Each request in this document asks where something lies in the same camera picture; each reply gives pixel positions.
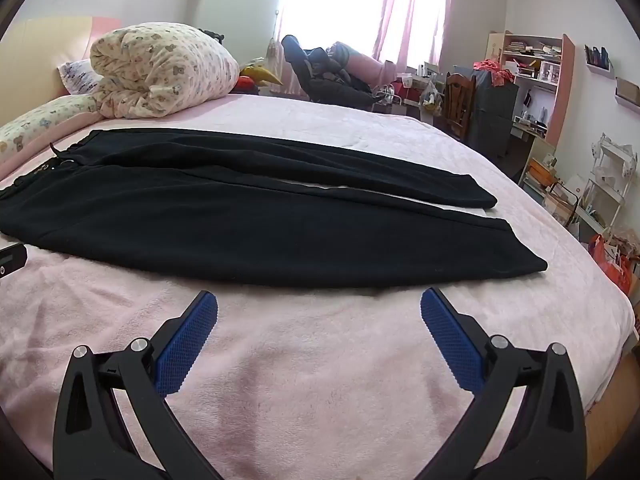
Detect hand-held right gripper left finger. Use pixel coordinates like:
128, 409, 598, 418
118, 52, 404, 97
52, 290, 223, 480

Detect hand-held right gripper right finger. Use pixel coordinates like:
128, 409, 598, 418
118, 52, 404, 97
417, 287, 588, 480

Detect black pants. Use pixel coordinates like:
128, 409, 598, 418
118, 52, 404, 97
0, 129, 549, 289

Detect pink bed blanket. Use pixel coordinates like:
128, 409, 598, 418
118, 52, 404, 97
0, 94, 636, 480

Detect bear print pillow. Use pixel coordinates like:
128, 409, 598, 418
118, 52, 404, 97
0, 94, 101, 163

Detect orange bag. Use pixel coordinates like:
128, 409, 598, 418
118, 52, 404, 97
587, 234, 633, 295

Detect cream low shelf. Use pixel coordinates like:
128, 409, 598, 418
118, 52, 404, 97
517, 137, 558, 206

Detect purple print pillow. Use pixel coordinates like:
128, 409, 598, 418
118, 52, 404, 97
56, 59, 103, 96

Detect cream and pink headboard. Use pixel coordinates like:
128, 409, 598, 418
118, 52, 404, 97
0, 16, 123, 128

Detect dark grey cabinet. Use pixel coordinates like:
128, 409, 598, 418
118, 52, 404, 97
467, 67, 521, 158

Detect white metal rack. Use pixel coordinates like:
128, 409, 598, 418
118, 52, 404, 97
575, 132, 638, 226

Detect wooden chair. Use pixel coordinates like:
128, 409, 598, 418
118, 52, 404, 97
442, 72, 476, 143

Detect rolled bear print quilt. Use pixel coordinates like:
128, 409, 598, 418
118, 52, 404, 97
90, 22, 240, 120

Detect pink bookshelf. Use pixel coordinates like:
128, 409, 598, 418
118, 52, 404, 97
487, 30, 576, 146

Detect red cloth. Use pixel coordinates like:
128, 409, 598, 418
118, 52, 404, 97
474, 59, 516, 86

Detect yellow plush toy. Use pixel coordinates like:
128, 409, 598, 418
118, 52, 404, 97
239, 62, 283, 86

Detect pink folded cloth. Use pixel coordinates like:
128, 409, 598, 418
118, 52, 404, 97
345, 52, 398, 86

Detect black office chair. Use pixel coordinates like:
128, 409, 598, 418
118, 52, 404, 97
281, 35, 396, 108

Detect pink curtain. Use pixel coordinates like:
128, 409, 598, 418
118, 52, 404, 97
372, 0, 453, 63

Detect pink wall shelf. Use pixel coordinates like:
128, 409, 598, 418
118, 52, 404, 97
615, 77, 640, 107
584, 45, 615, 80

